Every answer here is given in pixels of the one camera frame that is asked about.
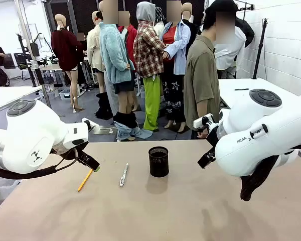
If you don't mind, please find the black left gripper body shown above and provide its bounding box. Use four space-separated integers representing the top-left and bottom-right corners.
51 141 90 161

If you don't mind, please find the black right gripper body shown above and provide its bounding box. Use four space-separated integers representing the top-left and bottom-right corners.
205 124 221 154

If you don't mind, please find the yellow pencil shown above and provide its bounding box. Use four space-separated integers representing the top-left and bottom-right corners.
77 168 94 193

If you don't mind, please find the silver pen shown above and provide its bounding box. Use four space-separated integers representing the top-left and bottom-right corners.
119 163 129 188

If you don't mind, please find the person's right forearm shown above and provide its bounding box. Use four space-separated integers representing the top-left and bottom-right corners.
196 97 209 134

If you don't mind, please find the black mesh pen holder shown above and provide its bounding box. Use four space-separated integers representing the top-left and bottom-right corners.
148 146 170 178

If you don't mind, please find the grey floor crate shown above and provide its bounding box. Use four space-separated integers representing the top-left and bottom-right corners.
58 89 73 101

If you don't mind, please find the white side table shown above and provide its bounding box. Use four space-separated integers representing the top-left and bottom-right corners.
217 78 301 111

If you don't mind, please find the person in olive shirt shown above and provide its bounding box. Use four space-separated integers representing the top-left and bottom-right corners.
184 0 238 140

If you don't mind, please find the mannequin in white shirt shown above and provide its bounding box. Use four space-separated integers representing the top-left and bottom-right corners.
213 22 247 80

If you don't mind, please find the white background desk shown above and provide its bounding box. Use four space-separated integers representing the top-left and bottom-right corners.
38 63 66 74

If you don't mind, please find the mannequin in light blue shirt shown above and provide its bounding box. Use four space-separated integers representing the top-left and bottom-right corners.
162 0 192 133

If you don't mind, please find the mannequin in maroon sweater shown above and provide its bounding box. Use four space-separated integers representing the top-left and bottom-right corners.
51 14 85 114

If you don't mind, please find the black tripod stand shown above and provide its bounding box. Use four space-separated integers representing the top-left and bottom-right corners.
251 17 270 80

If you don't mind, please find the mannequin in blue fleece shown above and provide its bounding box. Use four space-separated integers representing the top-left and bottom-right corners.
98 0 136 142

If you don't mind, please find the mannequin in cream jacket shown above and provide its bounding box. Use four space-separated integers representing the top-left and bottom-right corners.
86 10 106 93

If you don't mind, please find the mannequin in plaid hoodie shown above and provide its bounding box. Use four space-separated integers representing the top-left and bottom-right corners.
132 1 167 132

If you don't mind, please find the mannequin in black jacket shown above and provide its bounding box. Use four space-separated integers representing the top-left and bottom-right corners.
234 2 255 50

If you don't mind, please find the mannequin in red jacket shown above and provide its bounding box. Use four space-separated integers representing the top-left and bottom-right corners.
117 11 139 73

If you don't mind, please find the black cap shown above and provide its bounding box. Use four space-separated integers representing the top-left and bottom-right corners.
205 0 239 16

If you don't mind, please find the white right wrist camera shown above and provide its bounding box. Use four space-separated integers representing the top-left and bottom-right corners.
193 113 214 129

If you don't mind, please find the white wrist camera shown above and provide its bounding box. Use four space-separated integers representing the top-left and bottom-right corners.
193 113 214 129
81 117 100 132

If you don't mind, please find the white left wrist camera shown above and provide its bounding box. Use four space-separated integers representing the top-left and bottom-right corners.
81 117 100 132

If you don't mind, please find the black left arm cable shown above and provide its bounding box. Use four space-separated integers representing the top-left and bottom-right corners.
0 148 80 180

